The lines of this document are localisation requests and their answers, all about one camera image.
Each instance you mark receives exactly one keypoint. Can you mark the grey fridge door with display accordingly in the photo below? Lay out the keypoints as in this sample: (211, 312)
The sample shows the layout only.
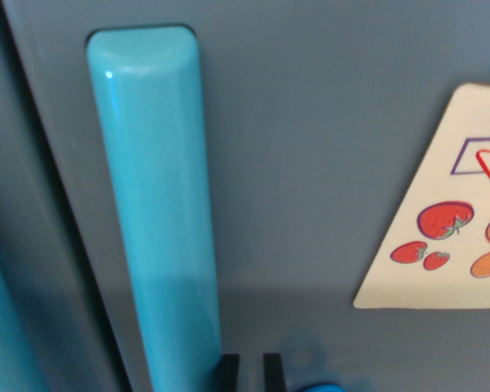
(20, 171)

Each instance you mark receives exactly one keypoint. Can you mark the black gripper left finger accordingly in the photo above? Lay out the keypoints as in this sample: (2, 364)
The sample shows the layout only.
(230, 373)

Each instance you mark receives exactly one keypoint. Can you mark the grey toy refrigerator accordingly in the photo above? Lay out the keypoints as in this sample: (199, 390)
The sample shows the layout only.
(310, 143)

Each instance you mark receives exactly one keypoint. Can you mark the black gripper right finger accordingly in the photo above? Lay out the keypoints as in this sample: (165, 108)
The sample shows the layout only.
(273, 373)

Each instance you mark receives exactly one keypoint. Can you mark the cream fruit checklist card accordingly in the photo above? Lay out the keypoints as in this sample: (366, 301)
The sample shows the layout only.
(433, 204)

